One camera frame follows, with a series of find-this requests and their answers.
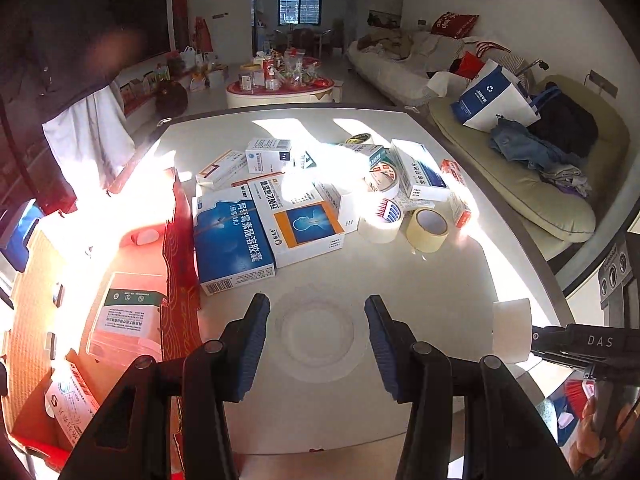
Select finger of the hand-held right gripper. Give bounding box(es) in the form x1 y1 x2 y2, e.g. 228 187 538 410
531 325 591 378

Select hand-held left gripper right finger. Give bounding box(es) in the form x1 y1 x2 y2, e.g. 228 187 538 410
364 294 576 480

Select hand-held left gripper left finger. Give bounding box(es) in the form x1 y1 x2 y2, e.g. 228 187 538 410
59 292 272 480

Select white tape roll red print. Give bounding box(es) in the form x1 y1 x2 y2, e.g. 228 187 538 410
357 197 405 244
364 160 401 200

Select red cardboard box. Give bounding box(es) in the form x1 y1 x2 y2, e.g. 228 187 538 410
0 167 203 480

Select person's right hand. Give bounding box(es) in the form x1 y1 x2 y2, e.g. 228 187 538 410
581 394 612 436

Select large blue white medicine box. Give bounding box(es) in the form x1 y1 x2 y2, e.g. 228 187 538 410
191 194 277 297

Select pile of clothes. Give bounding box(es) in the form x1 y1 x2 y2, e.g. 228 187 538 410
540 162 593 198

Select beige masking tape roll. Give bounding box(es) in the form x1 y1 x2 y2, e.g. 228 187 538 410
405 206 450 254

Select clear bottle green label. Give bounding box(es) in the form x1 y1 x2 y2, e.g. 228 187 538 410
86 271 170 363

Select white orange medicine box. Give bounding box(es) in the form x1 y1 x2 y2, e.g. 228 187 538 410
246 172 347 269

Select beige sofa cushion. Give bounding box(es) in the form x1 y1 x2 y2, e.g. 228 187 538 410
426 74 632 263

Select blue jeans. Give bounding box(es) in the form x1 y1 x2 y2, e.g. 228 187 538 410
489 119 576 173

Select black bag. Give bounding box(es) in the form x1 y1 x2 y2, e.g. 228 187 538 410
527 81 600 157

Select thin red white carton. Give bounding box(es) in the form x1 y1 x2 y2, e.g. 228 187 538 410
439 158 474 229

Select white medicine box blue logo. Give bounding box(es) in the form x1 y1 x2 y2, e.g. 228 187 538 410
44 360 103 453

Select small white blue medicine box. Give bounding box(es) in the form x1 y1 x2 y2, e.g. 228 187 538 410
244 137 294 172

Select small teal white box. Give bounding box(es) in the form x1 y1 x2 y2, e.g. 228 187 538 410
339 142 392 163

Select blue white paper bag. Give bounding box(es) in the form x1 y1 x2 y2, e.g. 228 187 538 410
450 58 542 132

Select round white coffee table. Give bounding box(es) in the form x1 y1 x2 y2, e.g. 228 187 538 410
225 57 335 109

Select red shopping bag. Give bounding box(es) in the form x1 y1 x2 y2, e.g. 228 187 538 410
451 51 486 80

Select blue plastic stool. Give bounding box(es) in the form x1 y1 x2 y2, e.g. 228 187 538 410
0 199 45 268

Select dark red bag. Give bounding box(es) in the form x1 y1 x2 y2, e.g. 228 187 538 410
154 81 190 117

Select clutter of bottles and packets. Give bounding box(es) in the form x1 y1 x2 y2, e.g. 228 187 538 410
237 47 331 92

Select white sofa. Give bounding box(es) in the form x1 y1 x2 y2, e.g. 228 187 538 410
346 27 531 108

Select red pillow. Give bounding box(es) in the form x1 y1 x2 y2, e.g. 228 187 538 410
430 11 480 39

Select wooden dining chairs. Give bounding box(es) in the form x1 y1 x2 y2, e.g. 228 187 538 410
272 26 335 59

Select dark framed window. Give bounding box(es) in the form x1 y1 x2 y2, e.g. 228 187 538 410
278 0 322 26

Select black television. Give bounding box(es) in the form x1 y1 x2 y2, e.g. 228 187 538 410
107 0 172 63

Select wall outlet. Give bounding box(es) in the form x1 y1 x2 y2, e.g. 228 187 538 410
589 70 619 97

